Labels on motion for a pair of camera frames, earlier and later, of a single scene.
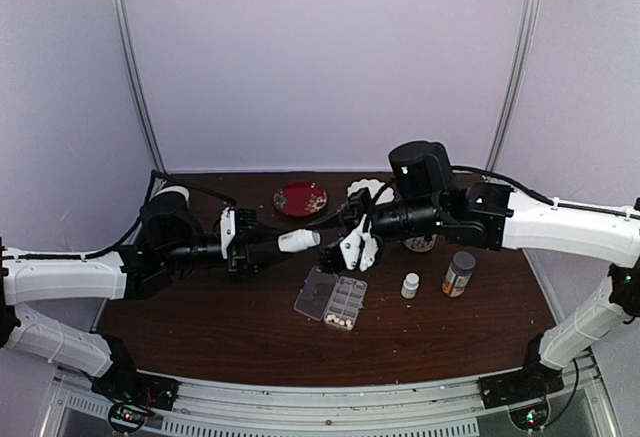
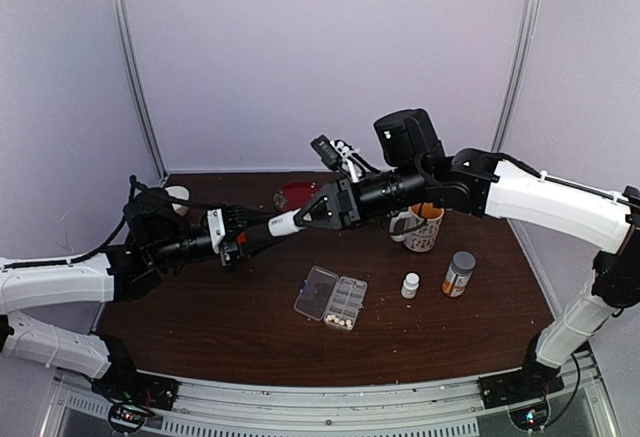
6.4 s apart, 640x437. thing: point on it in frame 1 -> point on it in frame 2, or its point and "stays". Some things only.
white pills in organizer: (336, 319) stays
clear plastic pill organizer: (335, 300) stays
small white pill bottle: (410, 285) stays
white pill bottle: (295, 240) -> (284, 224)
